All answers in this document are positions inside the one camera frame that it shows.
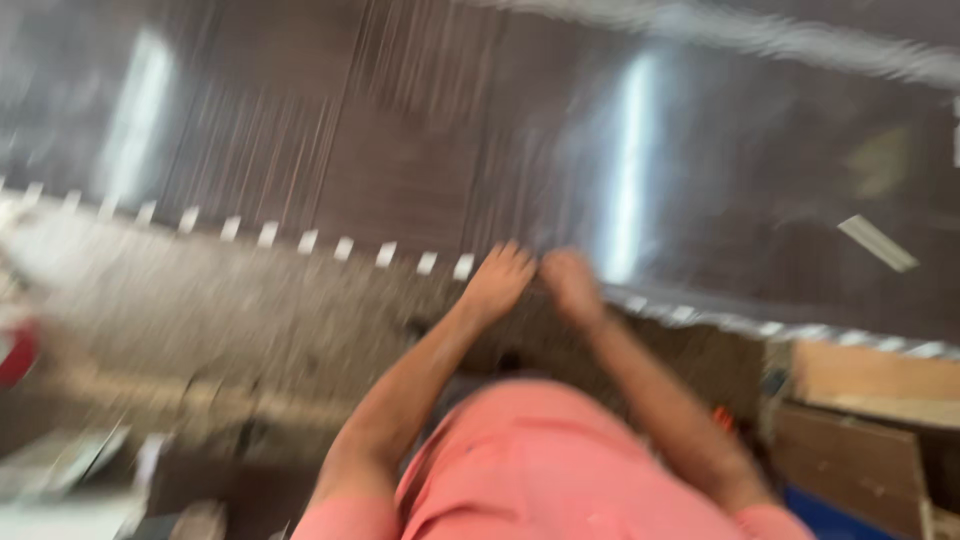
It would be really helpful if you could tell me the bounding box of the person's left hand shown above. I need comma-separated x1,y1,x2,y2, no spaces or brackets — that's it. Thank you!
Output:
464,241,539,317

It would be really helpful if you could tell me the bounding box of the person's right hand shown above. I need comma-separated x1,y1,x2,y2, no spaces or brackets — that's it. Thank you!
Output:
540,249,606,329

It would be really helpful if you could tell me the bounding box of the large dark wood-grain laminate sheet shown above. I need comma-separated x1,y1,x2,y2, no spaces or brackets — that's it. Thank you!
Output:
0,0,960,354

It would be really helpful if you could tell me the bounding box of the pink shirt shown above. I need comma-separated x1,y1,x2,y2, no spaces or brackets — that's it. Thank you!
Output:
291,378,817,540

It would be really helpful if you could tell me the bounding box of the row of white tape strips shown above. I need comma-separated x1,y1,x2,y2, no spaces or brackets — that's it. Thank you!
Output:
0,178,478,283

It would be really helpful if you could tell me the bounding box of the grey speckled board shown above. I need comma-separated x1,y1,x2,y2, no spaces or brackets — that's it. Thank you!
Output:
0,191,766,421

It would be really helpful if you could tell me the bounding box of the white paper strip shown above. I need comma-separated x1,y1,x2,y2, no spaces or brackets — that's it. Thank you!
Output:
837,214,921,274

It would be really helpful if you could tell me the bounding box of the light plywood board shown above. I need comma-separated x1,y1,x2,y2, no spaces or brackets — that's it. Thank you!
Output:
791,339,960,429

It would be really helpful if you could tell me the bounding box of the brown plywood board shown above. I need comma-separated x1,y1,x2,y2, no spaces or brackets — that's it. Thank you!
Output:
772,405,931,540

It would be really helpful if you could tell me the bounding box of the blue object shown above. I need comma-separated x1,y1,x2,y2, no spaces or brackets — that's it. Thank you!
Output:
783,486,901,540

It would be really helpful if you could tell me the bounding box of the red object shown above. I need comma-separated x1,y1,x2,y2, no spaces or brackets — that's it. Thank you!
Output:
0,318,42,390

